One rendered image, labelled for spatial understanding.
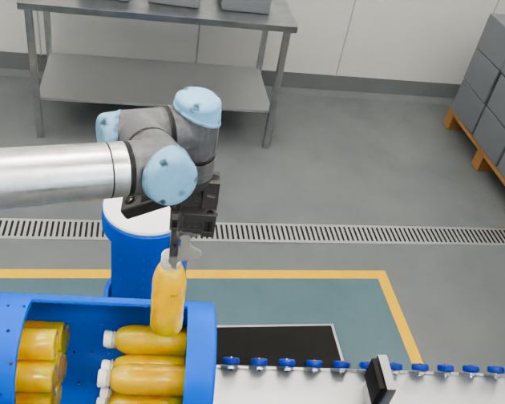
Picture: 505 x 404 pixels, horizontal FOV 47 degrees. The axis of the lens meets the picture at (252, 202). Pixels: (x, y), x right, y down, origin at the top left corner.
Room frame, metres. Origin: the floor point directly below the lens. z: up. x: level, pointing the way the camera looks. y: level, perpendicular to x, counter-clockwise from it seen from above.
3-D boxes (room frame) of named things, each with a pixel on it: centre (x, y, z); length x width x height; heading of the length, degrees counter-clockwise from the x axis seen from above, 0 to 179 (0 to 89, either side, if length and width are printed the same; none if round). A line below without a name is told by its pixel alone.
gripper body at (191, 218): (0.80, 0.11, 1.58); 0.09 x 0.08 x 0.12; 101
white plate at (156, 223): (1.40, 0.33, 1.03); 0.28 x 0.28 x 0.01
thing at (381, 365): (0.90, -0.39, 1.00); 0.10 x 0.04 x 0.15; 10
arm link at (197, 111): (0.80, 0.12, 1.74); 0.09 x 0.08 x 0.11; 122
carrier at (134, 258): (1.40, 0.33, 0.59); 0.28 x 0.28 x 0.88
